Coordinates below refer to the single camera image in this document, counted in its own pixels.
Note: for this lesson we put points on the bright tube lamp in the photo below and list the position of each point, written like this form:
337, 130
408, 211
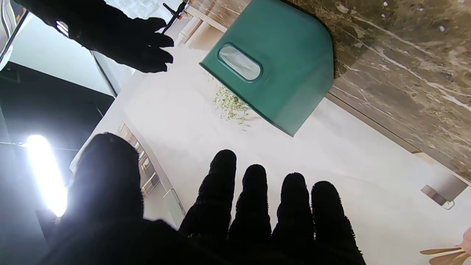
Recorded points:
46, 173

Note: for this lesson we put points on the black clamp rod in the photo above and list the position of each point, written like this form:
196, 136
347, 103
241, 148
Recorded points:
174, 13

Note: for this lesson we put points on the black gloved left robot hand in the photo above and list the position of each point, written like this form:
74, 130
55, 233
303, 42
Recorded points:
110, 221

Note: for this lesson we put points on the green plastic basket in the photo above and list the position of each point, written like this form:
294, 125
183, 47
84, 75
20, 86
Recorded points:
287, 66

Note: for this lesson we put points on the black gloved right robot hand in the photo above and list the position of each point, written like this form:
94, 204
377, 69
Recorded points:
110, 33

